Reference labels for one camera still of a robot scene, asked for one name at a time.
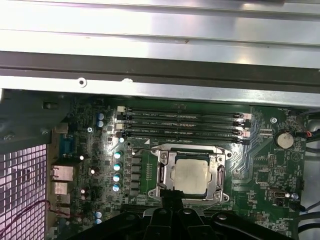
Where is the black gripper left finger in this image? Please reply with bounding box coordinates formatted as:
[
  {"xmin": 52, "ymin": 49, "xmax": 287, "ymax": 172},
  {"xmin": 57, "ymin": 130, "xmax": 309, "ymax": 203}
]
[{"xmin": 63, "ymin": 189, "xmax": 177, "ymax": 240}]

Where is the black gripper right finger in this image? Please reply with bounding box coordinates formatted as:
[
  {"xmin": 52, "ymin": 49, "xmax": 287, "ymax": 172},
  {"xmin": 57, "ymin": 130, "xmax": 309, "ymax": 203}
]
[{"xmin": 172, "ymin": 189, "xmax": 287, "ymax": 240}]

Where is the silver CPU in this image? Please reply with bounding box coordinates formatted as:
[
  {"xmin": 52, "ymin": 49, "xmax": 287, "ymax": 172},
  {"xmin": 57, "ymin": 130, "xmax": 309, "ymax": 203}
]
[{"xmin": 174, "ymin": 157, "xmax": 210, "ymax": 196}]

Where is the metal socket cover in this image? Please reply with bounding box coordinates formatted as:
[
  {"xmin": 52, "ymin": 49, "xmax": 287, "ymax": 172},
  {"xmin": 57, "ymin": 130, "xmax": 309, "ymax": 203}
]
[{"xmin": 155, "ymin": 146, "xmax": 227, "ymax": 201}]

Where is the wire locking lever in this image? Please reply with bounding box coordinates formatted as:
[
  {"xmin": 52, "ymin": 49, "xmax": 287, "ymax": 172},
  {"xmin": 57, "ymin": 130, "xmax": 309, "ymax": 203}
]
[{"xmin": 131, "ymin": 146, "xmax": 165, "ymax": 154}]

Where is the CPU socket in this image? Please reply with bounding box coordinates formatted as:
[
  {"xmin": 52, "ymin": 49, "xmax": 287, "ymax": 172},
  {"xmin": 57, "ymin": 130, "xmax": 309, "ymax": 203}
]
[{"xmin": 148, "ymin": 143, "xmax": 230, "ymax": 208}]

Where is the black RAM slot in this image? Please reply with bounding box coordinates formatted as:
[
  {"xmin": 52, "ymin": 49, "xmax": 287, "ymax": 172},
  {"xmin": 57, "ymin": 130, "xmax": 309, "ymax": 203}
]
[
  {"xmin": 116, "ymin": 113, "xmax": 251, "ymax": 128},
  {"xmin": 116, "ymin": 106, "xmax": 253, "ymax": 120},
  {"xmin": 115, "ymin": 122, "xmax": 251, "ymax": 138},
  {"xmin": 121, "ymin": 202, "xmax": 238, "ymax": 215},
  {"xmin": 114, "ymin": 131, "xmax": 249, "ymax": 147}
]

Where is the green motherboard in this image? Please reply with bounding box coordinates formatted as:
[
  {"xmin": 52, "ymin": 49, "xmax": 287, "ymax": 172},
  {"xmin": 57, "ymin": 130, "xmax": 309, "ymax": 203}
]
[{"xmin": 49, "ymin": 97, "xmax": 309, "ymax": 240}]

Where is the coin battery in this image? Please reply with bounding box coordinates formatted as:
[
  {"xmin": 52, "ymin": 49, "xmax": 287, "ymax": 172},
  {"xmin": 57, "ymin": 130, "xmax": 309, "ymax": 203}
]
[{"xmin": 275, "ymin": 130, "xmax": 295, "ymax": 149}]

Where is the black PC case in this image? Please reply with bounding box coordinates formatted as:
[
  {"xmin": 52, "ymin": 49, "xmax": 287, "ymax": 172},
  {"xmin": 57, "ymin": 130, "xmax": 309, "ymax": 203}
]
[{"xmin": 0, "ymin": 48, "xmax": 320, "ymax": 240}]

